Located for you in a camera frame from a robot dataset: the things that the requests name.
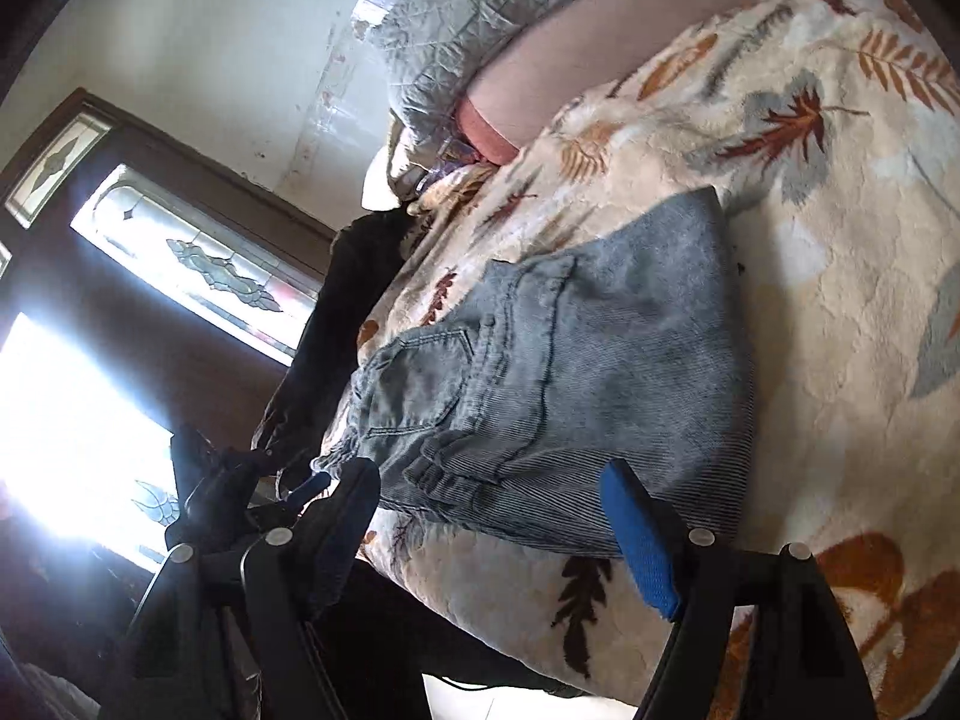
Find black garment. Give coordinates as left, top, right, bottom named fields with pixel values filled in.
left=252, top=208, right=413, bottom=497

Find leaf-print cream blanket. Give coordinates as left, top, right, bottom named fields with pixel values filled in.
left=358, top=0, right=958, bottom=718

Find dark wooden glazed door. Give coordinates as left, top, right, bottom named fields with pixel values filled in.
left=2, top=89, right=334, bottom=571

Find grey quilted blanket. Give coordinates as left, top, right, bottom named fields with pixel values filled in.
left=370, top=0, right=573, bottom=166

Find light blue denim pants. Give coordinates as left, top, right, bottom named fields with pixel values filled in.
left=317, top=188, right=755, bottom=557

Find black trousers leg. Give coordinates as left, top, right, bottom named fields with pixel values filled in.
left=311, top=561, right=584, bottom=718

